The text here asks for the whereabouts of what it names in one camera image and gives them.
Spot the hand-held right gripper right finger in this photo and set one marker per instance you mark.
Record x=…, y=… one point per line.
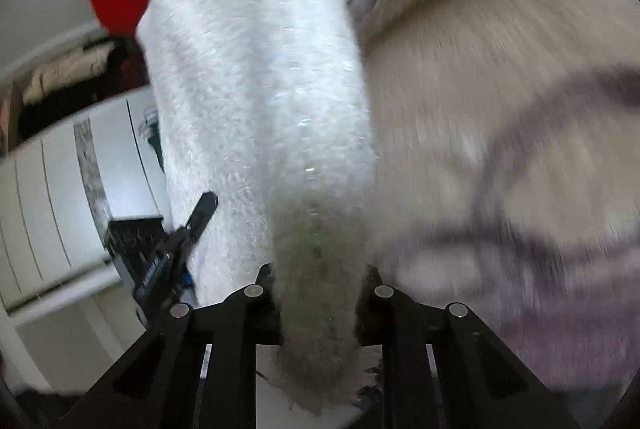
x=400, y=334

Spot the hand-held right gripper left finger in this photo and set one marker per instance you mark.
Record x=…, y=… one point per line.
x=235, y=334

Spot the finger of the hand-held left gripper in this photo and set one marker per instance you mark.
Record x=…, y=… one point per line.
x=200, y=216

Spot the white tweed jacket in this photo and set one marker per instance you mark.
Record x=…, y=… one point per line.
x=250, y=109

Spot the white wardrobe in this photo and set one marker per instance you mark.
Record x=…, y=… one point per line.
x=50, y=199

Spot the beige hanging coat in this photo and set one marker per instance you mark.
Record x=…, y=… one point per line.
x=65, y=71

